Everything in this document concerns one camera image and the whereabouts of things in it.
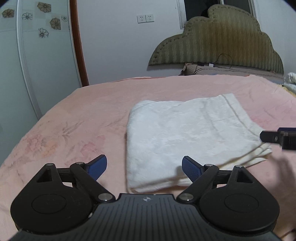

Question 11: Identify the white folded quilt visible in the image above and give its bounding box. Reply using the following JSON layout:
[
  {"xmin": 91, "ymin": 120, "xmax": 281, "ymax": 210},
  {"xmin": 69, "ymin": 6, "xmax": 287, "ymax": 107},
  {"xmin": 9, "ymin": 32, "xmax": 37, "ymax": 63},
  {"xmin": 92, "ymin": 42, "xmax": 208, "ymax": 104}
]
[{"xmin": 282, "ymin": 72, "xmax": 296, "ymax": 94}]

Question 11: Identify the white towel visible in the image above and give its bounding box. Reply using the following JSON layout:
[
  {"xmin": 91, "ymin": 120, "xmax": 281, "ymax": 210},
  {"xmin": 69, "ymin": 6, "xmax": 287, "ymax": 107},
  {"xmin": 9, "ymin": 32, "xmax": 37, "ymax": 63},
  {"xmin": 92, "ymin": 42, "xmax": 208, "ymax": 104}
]
[{"xmin": 126, "ymin": 93, "xmax": 273, "ymax": 194}]

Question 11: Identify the pink blanket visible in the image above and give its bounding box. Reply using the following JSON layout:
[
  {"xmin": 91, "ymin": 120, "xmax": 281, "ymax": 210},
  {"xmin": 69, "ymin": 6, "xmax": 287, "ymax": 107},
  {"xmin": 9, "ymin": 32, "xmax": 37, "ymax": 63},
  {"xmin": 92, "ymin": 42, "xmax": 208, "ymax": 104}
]
[{"xmin": 0, "ymin": 74, "xmax": 296, "ymax": 241}]

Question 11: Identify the black charger cable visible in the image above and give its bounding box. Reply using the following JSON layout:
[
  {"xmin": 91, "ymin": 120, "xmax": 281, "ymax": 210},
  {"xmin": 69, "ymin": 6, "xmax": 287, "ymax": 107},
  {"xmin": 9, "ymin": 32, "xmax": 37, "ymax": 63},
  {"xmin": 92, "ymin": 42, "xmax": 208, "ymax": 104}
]
[{"xmin": 195, "ymin": 54, "xmax": 233, "ymax": 69}]

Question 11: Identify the beige pillow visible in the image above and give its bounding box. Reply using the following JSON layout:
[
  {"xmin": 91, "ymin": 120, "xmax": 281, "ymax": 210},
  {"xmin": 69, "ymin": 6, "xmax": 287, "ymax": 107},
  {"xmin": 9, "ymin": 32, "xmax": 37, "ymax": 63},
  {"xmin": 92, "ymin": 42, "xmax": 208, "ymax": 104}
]
[{"xmin": 179, "ymin": 63, "xmax": 210, "ymax": 76}]

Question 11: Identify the dark window with white frame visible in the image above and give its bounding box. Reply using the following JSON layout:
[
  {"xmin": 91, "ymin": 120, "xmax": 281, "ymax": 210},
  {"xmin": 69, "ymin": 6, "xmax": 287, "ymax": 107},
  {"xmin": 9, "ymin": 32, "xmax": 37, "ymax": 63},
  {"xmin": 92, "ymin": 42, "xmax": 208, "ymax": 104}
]
[{"xmin": 177, "ymin": 0, "xmax": 257, "ymax": 29}]

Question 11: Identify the flower print wardrobe door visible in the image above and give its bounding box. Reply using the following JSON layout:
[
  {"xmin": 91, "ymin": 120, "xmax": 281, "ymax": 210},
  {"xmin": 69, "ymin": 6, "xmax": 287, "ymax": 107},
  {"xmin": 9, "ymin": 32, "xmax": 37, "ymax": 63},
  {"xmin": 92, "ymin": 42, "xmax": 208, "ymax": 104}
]
[{"xmin": 0, "ymin": 0, "xmax": 82, "ymax": 168}]

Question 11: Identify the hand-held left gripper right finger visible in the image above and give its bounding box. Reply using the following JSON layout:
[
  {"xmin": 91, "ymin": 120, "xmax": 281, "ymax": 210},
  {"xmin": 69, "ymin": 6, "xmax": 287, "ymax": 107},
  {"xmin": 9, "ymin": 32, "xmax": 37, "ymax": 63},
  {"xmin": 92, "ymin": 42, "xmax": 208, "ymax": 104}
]
[{"xmin": 177, "ymin": 156, "xmax": 251, "ymax": 204}]

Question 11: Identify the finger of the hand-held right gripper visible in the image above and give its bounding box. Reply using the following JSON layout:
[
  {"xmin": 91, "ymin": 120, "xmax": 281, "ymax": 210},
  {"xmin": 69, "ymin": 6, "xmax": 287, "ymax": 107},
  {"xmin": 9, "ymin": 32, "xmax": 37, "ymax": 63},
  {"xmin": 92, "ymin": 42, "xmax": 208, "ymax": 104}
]
[{"xmin": 260, "ymin": 127, "xmax": 296, "ymax": 150}]

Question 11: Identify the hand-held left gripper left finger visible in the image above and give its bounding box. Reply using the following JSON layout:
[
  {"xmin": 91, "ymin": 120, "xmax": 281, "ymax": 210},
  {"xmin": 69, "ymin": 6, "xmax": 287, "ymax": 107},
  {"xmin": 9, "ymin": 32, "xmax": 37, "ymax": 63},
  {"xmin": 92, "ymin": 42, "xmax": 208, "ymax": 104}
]
[{"xmin": 36, "ymin": 155, "xmax": 116, "ymax": 204}]

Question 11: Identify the brown wooden door frame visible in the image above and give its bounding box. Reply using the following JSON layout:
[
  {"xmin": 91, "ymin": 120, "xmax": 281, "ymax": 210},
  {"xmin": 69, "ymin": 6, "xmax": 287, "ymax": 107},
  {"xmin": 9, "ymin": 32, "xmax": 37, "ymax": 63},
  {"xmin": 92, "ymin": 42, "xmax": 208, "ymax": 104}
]
[{"xmin": 69, "ymin": 0, "xmax": 90, "ymax": 88}]

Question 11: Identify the olive padded headboard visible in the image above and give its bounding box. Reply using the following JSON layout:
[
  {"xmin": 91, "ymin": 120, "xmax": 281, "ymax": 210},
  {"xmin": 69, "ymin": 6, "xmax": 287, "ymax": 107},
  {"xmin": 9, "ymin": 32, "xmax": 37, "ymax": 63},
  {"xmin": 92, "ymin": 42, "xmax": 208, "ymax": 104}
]
[{"xmin": 148, "ymin": 4, "xmax": 284, "ymax": 75}]

